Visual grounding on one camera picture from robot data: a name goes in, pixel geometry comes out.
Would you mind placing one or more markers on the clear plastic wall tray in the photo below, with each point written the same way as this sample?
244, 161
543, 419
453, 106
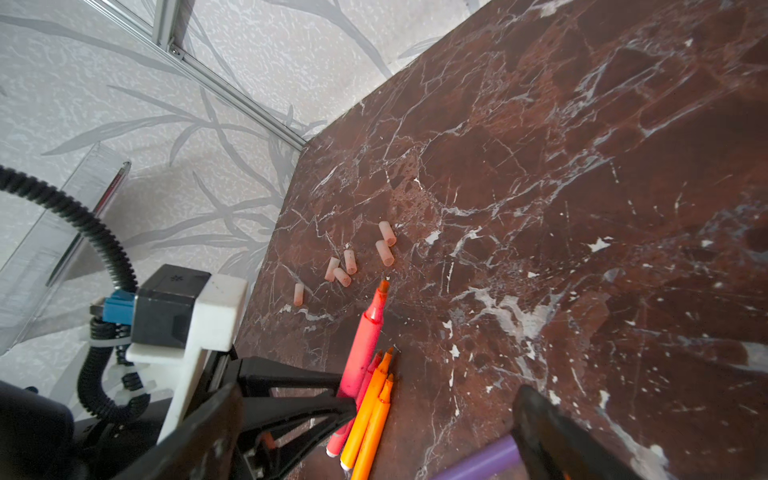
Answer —
37, 267

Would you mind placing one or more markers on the thick pink marker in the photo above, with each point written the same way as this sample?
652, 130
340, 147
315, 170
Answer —
363, 348

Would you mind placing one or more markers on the orange pen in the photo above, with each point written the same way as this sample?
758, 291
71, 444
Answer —
374, 432
357, 432

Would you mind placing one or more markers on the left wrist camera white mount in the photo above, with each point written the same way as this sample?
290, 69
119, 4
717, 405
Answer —
158, 337

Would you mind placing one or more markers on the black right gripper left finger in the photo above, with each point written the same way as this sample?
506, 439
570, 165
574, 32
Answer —
201, 447

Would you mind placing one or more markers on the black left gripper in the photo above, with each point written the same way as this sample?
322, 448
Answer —
287, 413

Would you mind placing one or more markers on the purple marker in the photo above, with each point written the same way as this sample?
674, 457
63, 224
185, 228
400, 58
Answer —
490, 460

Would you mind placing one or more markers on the aluminium frame post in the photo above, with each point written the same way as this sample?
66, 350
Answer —
159, 36

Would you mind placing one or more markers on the orange pen upper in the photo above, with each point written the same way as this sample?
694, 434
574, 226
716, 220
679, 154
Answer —
357, 432

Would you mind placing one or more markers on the pink pen cap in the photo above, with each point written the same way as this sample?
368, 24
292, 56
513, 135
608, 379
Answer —
298, 297
341, 276
387, 233
333, 264
385, 253
350, 262

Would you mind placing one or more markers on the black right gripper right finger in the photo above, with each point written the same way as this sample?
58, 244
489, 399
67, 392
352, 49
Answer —
553, 446

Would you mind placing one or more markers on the orange pen lower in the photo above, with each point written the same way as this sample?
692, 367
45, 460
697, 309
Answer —
374, 432

